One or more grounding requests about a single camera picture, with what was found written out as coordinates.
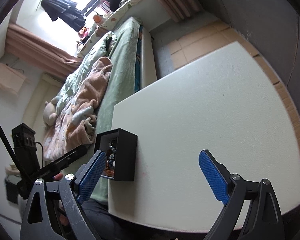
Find bed with green sheet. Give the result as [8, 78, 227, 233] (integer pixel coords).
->
[42, 16, 158, 203]

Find person's left hand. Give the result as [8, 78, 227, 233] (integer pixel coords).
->
[54, 173, 69, 226]

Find black cable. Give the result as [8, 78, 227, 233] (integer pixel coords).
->
[0, 112, 44, 170]

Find floral window sill cushion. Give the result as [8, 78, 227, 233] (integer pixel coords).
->
[75, 0, 142, 58]

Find pale green quilt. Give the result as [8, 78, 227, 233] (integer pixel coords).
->
[56, 31, 117, 115]

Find pink fleece blanket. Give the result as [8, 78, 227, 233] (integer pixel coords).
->
[65, 56, 113, 150]

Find black square jewelry box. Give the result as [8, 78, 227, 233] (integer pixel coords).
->
[95, 128, 138, 181]

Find left pink curtain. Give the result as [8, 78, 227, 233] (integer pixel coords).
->
[5, 23, 83, 80]

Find blue flower jewelry in box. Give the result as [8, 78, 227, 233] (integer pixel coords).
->
[104, 138, 117, 177]

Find pink cloth on wall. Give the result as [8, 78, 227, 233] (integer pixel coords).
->
[0, 63, 27, 95]

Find beige stuffed toy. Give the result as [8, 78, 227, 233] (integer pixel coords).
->
[43, 96, 61, 127]

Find white table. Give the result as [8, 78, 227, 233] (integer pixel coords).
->
[108, 55, 300, 233]

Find dark clothes hanging at window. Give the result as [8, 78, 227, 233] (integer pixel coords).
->
[40, 0, 85, 32]

